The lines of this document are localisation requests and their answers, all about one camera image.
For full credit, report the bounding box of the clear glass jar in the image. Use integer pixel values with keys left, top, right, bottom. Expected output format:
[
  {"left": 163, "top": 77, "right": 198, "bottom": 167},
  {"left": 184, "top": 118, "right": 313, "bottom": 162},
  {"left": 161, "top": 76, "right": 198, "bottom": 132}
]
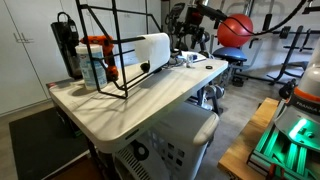
[{"left": 186, "top": 54, "right": 193, "bottom": 68}]

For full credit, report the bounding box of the orange power drill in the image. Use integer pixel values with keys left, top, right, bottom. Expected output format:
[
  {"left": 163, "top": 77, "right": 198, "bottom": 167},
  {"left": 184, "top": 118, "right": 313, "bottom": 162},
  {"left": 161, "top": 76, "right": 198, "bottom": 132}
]
[{"left": 80, "top": 35, "right": 119, "bottom": 81}]

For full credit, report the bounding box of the red exercise ball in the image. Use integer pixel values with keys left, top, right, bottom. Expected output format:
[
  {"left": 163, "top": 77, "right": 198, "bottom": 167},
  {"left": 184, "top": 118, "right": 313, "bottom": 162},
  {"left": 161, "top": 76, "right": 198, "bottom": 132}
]
[{"left": 217, "top": 14, "right": 253, "bottom": 47}]

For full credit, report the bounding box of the white laundry hamper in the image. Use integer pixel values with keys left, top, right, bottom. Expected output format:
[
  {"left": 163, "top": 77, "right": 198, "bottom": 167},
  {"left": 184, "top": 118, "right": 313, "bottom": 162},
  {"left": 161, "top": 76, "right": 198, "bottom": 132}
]
[{"left": 114, "top": 103, "right": 219, "bottom": 180}]

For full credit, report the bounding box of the white paper towel sheet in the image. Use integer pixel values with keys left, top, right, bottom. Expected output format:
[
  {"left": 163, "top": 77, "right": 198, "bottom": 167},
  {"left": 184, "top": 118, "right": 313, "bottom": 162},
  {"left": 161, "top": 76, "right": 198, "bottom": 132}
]
[{"left": 134, "top": 33, "right": 171, "bottom": 73}]

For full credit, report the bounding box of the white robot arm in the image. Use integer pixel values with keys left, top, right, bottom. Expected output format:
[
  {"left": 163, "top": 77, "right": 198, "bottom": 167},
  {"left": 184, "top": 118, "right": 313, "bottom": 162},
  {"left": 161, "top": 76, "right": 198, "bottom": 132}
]
[{"left": 275, "top": 39, "right": 320, "bottom": 152}]

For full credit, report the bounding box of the blue balance trainer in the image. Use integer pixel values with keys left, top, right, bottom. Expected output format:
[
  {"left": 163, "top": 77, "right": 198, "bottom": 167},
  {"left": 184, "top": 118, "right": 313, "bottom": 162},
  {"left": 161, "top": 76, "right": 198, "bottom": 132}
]
[{"left": 212, "top": 47, "right": 247, "bottom": 61}]

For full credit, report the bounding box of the black weight bench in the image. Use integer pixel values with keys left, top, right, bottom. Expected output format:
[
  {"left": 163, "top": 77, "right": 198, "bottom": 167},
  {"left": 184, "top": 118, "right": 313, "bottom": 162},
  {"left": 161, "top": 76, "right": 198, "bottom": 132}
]
[{"left": 269, "top": 25, "right": 320, "bottom": 85}]

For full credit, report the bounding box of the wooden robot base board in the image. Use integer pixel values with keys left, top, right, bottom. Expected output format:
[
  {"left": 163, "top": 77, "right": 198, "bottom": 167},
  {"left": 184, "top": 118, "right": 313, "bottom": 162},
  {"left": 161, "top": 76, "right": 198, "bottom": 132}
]
[{"left": 217, "top": 98, "right": 278, "bottom": 180}]

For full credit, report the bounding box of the black floor mat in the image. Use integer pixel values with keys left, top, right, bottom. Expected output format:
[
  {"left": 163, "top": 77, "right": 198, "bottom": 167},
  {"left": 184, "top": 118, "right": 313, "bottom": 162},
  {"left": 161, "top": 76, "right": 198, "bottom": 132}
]
[{"left": 9, "top": 108, "right": 87, "bottom": 180}]

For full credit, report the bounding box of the black wire rack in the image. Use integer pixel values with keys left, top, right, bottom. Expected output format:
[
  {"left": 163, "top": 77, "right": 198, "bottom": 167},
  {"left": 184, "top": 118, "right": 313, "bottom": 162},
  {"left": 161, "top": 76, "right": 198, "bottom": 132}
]
[{"left": 75, "top": 0, "right": 162, "bottom": 99}]

